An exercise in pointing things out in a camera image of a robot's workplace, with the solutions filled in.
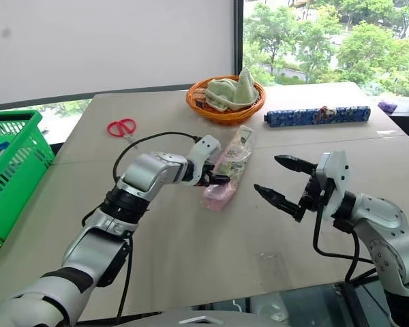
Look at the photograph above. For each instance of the white roller blind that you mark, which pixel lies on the white roller blind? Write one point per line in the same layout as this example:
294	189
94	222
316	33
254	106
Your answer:
105	44

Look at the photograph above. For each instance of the orange woven basket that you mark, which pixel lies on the orange woven basket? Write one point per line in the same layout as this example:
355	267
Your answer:
225	117

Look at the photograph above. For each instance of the pale green cloth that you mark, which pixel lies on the pale green cloth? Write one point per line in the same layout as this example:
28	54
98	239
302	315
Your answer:
240	92

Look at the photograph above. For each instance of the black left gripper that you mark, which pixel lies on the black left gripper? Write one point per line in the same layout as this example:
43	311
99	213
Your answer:
201	173

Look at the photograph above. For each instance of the blue patterned rolled case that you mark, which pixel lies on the blue patterned rolled case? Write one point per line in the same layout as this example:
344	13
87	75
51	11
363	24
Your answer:
293	117

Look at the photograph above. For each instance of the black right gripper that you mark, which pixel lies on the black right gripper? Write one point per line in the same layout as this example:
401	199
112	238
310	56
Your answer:
313	195

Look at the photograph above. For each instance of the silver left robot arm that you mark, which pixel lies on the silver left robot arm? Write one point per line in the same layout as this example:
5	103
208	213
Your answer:
146	173

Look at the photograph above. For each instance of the clear plastic wrapper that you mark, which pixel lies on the clear plastic wrapper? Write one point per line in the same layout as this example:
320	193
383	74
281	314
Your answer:
270	269

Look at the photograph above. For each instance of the green plastic basket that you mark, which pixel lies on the green plastic basket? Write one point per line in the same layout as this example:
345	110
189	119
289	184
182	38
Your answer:
17	160

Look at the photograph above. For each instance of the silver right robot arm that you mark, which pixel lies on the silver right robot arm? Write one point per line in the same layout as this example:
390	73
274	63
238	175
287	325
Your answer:
392	231

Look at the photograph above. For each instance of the small purple object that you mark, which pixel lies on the small purple object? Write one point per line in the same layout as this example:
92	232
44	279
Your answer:
388	105

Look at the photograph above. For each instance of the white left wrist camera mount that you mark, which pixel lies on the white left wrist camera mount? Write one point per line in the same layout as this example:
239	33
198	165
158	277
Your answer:
206	146

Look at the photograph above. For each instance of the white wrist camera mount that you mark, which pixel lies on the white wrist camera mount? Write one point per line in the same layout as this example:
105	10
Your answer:
206	146
334	184

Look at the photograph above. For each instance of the pink floral pencil pouch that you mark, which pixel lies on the pink floral pencil pouch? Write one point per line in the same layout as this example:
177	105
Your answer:
233	153

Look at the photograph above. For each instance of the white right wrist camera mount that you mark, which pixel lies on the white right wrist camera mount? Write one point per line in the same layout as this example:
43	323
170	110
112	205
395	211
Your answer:
334	184

